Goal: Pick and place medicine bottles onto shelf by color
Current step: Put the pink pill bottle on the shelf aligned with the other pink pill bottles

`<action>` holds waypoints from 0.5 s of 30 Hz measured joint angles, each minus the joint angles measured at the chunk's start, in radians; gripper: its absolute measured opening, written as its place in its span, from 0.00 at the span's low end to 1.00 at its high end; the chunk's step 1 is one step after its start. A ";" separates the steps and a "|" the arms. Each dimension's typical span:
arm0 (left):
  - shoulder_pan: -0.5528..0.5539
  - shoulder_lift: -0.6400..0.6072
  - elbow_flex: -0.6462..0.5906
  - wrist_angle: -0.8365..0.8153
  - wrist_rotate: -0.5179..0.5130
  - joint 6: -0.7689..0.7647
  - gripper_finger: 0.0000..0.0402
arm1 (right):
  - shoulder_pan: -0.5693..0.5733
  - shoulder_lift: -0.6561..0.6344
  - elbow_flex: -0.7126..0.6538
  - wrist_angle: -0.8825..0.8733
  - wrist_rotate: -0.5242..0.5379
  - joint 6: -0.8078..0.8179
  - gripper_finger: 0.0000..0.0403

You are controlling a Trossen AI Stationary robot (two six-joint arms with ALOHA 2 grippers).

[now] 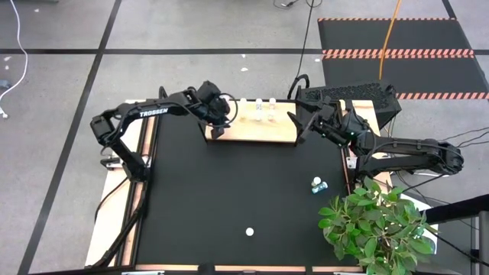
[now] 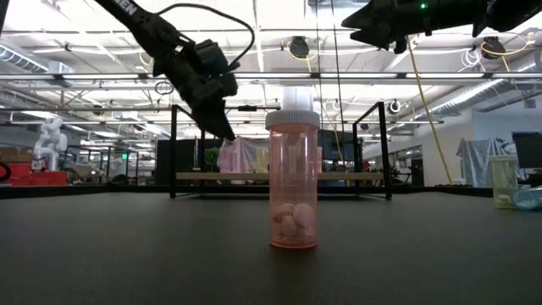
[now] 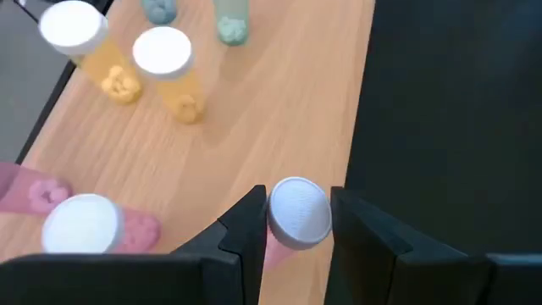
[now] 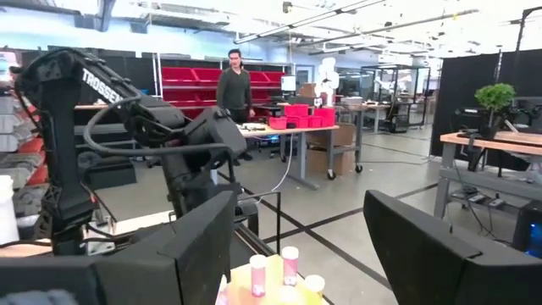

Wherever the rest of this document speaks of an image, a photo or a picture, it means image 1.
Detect black floor cable with plug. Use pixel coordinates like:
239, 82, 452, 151
273, 0, 324, 9

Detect grey metal post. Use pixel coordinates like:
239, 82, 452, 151
470, 209, 489, 275

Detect black perforated computer case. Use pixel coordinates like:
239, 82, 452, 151
296, 80, 403, 131

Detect green potted plant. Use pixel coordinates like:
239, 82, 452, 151
316, 176, 440, 275

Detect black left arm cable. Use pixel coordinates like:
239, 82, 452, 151
213, 92, 239, 130

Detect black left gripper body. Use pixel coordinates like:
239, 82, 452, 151
189, 79, 233, 128

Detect black metal table frame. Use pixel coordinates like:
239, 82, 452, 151
91, 86, 387, 269

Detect thick black cable loop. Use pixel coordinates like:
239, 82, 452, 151
287, 73, 311, 101

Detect white power cable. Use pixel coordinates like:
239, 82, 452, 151
412, 170, 444, 179

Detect black metal bar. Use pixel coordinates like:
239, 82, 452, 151
423, 193, 489, 225

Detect wooden shelf black metal frame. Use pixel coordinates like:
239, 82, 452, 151
197, 81, 305, 145

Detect thin black cable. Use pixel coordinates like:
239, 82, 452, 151
445, 127, 489, 141
458, 139, 489, 149

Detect yellow cable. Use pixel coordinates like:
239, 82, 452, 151
377, 0, 403, 81

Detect long black cable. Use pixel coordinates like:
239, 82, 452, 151
296, 0, 316, 79

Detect white floor cable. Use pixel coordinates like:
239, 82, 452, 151
0, 0, 28, 120

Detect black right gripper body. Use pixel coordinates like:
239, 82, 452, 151
312, 95, 371, 149

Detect black mat orange hazard stripes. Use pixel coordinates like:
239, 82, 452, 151
317, 17, 489, 101

